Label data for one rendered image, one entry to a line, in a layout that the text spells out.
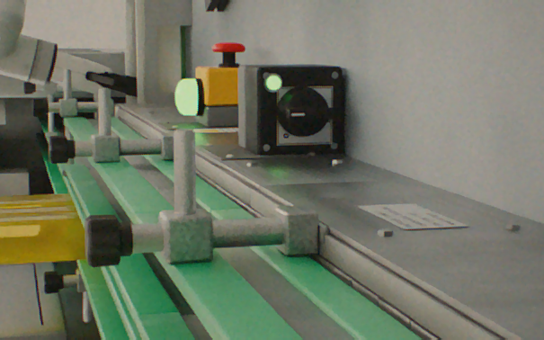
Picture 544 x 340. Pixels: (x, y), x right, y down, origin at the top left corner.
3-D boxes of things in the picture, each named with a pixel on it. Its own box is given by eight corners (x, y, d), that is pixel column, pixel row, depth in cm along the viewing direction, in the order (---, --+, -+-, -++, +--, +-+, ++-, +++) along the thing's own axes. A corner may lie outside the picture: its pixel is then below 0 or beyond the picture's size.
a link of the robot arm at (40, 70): (25, 79, 174) (41, 83, 175) (29, 83, 166) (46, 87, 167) (35, 37, 174) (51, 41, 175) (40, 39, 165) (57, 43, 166)
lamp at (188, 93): (197, 114, 121) (173, 114, 120) (197, 77, 120) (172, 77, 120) (204, 117, 117) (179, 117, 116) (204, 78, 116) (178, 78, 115)
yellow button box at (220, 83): (254, 121, 124) (195, 123, 122) (253, 62, 123) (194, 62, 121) (267, 127, 118) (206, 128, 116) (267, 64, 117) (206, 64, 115)
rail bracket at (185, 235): (308, 245, 60) (83, 257, 56) (309, 123, 59) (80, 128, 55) (329, 258, 56) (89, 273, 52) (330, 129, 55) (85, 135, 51)
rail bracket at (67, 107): (113, 172, 162) (34, 174, 158) (111, 68, 159) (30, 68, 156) (115, 174, 159) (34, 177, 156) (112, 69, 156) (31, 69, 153)
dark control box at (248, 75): (320, 144, 98) (237, 147, 96) (320, 64, 97) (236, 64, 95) (347, 154, 90) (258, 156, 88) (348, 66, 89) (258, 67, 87)
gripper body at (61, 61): (36, 82, 175) (99, 98, 179) (40, 86, 165) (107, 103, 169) (46, 40, 174) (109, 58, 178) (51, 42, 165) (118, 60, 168)
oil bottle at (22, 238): (138, 247, 137) (-25, 257, 132) (138, 208, 136) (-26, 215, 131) (144, 257, 132) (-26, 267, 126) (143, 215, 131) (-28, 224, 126)
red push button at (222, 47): (209, 70, 120) (209, 41, 120) (241, 70, 121) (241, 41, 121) (216, 71, 117) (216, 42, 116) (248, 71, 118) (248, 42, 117)
